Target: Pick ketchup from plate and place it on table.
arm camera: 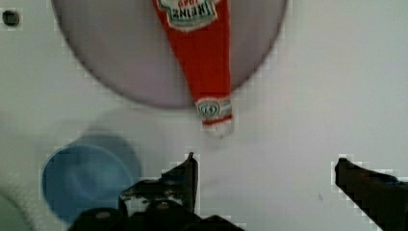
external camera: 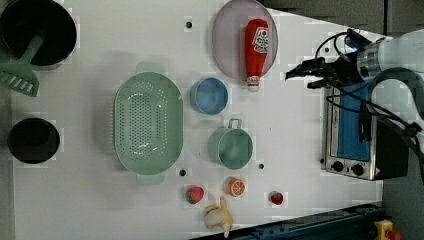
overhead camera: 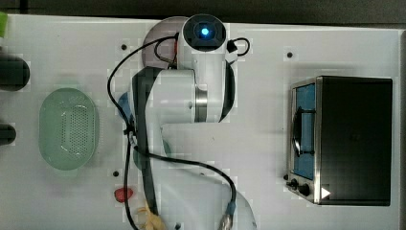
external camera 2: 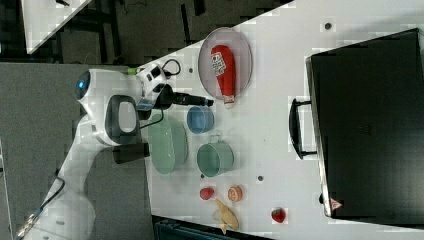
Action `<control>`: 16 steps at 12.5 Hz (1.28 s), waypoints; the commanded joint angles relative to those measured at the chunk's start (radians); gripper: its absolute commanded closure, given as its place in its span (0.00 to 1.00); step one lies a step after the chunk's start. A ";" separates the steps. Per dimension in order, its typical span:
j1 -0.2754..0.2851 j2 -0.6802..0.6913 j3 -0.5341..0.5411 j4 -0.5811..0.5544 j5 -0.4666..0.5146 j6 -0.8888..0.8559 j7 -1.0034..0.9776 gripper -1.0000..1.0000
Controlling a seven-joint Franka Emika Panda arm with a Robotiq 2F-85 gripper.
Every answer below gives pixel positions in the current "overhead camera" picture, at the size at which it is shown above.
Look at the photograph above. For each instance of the red toy tomato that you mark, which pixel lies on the red toy tomato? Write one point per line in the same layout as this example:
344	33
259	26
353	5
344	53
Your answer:
121	195

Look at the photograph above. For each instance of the green perforated colander basket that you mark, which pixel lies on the green perforated colander basket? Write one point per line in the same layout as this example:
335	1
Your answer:
68	129

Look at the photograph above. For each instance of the toy peeled banana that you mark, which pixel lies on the toy peeled banana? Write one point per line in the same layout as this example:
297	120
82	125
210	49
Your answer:
153	222

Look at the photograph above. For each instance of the green marker bottle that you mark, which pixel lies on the green marker bottle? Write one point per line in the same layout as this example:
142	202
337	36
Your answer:
3	23

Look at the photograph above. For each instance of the black cylinder post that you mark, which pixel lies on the black cylinder post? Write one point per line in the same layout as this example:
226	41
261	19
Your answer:
7	134
14	73

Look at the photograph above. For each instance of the blue bowl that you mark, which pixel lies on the blue bowl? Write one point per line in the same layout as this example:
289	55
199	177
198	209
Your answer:
124	104

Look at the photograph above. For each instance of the black toaster oven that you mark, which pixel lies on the black toaster oven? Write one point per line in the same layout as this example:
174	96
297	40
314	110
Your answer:
340	140

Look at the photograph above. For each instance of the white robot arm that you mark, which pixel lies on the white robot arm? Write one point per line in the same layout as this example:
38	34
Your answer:
199	87

